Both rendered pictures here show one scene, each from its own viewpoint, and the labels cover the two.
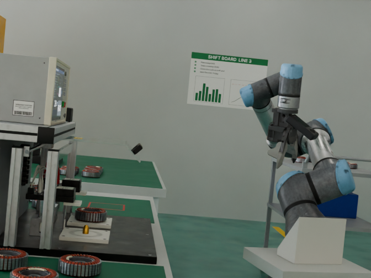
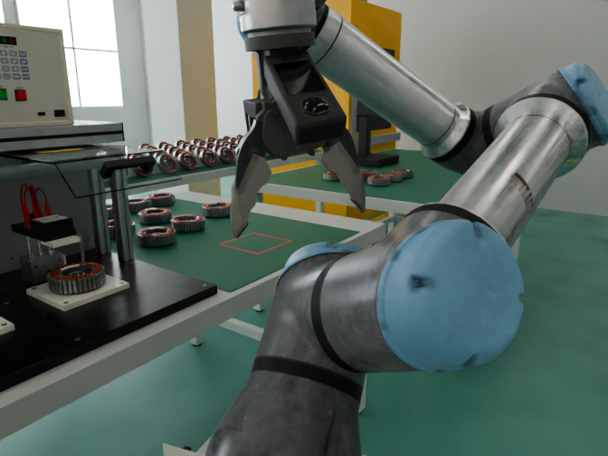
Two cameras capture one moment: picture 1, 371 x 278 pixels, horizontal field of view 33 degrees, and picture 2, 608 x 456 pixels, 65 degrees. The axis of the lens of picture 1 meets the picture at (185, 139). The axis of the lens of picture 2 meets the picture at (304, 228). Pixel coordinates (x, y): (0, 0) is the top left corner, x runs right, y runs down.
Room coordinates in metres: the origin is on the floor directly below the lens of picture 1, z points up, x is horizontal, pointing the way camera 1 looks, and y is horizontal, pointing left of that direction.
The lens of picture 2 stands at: (1.81, -0.69, 1.18)
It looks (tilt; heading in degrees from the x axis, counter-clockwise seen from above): 16 degrees down; 40
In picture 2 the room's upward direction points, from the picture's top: straight up
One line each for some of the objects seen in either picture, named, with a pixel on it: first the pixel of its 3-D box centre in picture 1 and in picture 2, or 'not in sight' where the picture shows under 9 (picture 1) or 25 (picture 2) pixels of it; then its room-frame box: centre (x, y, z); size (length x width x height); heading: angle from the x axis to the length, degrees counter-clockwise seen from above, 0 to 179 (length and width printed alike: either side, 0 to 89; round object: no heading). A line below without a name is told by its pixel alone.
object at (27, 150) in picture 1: (41, 145); not in sight; (2.09, 0.47, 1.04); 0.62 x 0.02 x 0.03; 5
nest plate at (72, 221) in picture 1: (90, 221); (79, 288); (2.23, 0.31, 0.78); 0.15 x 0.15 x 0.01; 5
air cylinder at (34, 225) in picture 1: (40, 224); not in sight; (1.98, 0.43, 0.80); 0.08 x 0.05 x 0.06; 5
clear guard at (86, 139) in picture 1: (95, 148); (85, 166); (2.28, 0.32, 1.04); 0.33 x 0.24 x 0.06; 95
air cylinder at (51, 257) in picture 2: (49, 212); (42, 265); (2.22, 0.45, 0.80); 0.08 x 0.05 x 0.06; 5
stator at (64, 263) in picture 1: (79, 265); not in sight; (1.64, 0.24, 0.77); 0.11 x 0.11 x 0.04
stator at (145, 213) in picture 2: not in sight; (155, 215); (2.72, 0.77, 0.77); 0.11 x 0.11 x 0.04
